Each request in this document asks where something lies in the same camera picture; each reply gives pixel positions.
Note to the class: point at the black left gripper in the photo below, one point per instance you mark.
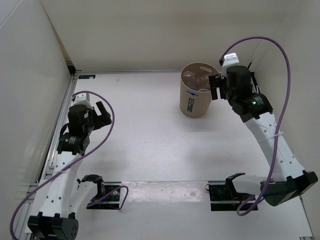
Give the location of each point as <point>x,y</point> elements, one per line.
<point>102,120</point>

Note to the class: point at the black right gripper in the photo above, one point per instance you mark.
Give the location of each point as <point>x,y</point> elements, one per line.
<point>215,81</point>

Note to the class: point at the clear bottle with blue label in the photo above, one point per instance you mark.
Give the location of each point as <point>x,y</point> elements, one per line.
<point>196,83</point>

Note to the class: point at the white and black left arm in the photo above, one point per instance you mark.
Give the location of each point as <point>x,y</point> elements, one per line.
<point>56,219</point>

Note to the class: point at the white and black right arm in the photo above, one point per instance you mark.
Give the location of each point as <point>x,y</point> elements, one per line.
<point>289,178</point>

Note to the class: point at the beige round waste bin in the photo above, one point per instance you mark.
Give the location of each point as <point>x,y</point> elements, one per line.
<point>192,103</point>

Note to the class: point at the dark logo sticker left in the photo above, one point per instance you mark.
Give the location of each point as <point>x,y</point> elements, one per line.
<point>87,77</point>

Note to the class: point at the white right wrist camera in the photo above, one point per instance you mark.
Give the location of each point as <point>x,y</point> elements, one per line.
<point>227,61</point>

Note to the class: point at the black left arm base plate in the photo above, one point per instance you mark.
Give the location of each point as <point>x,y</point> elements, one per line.
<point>112,202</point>

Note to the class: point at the aluminium table edge rail left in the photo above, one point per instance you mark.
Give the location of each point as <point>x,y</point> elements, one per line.
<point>20,214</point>

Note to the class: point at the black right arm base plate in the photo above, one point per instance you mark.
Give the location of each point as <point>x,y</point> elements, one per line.
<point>220,201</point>

